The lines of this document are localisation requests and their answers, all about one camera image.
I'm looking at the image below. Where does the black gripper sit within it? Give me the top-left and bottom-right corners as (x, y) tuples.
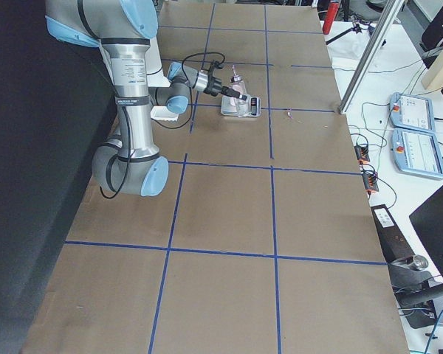
(205, 78), (247, 101)

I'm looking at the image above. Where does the pink plastic cup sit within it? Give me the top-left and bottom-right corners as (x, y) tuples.
(230, 81), (247, 95)

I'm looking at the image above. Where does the glass sauce dispenser bottle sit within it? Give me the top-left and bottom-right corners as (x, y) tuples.
(230, 64), (250, 117)

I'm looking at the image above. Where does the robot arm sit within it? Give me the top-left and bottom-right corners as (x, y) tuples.
(46, 1), (247, 196)

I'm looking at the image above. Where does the white electronic kitchen scale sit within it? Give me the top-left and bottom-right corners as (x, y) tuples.
(221, 95), (261, 118)

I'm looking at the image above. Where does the red cylinder bottle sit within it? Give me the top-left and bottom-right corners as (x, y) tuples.
(322, 0), (340, 35)

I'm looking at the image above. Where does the black tripod stand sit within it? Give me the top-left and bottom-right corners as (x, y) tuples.
(326, 16), (376, 45)

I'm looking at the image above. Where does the orange connector block far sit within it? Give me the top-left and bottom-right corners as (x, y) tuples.
(354, 144), (370, 164)

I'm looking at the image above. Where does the orange connector block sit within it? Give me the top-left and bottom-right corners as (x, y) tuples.
(354, 144), (370, 164)
(363, 171), (379, 195)

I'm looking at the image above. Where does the orange connector block near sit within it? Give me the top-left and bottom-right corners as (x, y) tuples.
(363, 171), (379, 195)

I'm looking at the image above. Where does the upper teach pendant tablet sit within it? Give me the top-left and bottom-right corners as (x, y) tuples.
(389, 92), (436, 132)

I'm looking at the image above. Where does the teach pendant tablet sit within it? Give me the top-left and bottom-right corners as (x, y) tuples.
(389, 92), (436, 132)
(391, 128), (443, 179)

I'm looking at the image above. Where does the lower teach pendant tablet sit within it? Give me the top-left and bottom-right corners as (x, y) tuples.
(391, 128), (443, 179)

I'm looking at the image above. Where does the black box with label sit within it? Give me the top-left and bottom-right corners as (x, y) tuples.
(371, 204), (415, 263)

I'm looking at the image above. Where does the black computer monitor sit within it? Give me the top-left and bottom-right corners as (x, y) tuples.
(409, 185), (443, 276)

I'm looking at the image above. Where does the silver metal knob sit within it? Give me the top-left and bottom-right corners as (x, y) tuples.
(407, 254), (429, 271)

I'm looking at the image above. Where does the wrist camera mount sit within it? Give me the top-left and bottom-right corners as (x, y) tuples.
(207, 60), (223, 79)

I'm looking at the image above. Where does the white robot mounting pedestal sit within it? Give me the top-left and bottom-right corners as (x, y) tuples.
(145, 37), (179, 122)

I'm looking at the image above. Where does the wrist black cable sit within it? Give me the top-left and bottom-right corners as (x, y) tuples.
(98, 52), (226, 200)

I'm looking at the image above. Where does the aluminium frame post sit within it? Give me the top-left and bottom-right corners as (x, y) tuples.
(338, 0), (405, 114)

